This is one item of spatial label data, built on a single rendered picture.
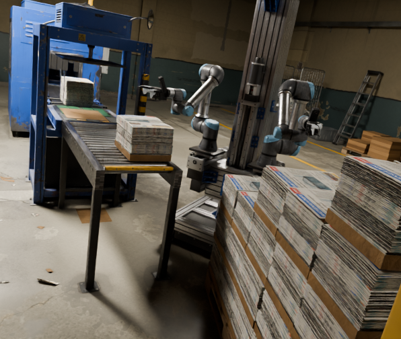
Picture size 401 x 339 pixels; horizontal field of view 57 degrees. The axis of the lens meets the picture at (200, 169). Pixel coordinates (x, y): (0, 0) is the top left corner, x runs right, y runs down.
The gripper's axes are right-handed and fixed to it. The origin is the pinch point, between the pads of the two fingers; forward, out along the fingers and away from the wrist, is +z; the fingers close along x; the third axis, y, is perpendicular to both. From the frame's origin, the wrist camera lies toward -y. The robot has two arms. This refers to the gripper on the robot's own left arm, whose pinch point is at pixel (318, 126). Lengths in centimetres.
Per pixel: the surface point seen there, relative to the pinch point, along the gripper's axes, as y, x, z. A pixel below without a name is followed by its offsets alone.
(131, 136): 12, 110, -15
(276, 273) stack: 47, 33, 77
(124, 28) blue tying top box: -59, 141, -142
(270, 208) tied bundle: 27, 34, 59
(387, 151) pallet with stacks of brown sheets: 130, -291, -509
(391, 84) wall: 10, -349, -659
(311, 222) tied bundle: 18, 26, 92
